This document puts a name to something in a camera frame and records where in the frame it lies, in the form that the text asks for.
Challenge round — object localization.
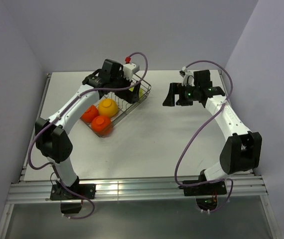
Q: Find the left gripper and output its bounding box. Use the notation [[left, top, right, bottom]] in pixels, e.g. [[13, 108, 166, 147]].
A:
[[110, 71, 141, 104]]

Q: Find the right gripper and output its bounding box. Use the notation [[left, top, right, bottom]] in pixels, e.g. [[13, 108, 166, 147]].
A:
[[162, 83, 200, 107]]

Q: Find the lime green bowl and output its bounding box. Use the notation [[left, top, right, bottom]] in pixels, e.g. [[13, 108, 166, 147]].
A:
[[129, 88, 143, 98]]

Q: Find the yellow-orange bowl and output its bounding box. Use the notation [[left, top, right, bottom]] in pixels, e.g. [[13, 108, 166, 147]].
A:
[[98, 99, 118, 118]]

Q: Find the red-orange bowl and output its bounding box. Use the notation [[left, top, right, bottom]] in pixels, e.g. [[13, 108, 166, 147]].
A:
[[81, 105, 99, 123], [91, 116, 111, 133]]

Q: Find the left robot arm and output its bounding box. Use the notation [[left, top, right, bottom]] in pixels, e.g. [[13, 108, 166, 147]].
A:
[[32, 59, 141, 199]]

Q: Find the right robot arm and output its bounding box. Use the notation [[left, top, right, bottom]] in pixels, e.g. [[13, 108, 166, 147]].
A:
[[162, 68, 262, 194]]

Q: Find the wire dish rack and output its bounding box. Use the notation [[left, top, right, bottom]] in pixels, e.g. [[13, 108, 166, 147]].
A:
[[84, 73, 152, 137]]

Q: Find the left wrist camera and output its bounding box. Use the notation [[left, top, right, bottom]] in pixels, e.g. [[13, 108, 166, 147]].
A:
[[123, 56, 140, 80]]

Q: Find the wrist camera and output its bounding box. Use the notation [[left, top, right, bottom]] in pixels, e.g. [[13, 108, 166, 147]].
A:
[[179, 66, 194, 86], [123, 56, 140, 80]]

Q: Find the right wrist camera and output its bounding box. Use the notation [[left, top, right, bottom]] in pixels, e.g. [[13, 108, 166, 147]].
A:
[[179, 66, 194, 86]]

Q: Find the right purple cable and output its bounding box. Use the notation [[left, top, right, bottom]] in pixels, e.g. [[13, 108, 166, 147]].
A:
[[174, 60, 233, 215]]

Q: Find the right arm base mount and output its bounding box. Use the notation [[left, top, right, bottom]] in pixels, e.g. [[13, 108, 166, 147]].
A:
[[178, 181, 227, 213]]

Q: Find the aluminium rail frame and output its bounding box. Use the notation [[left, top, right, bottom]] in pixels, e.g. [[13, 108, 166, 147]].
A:
[[0, 70, 282, 239]]

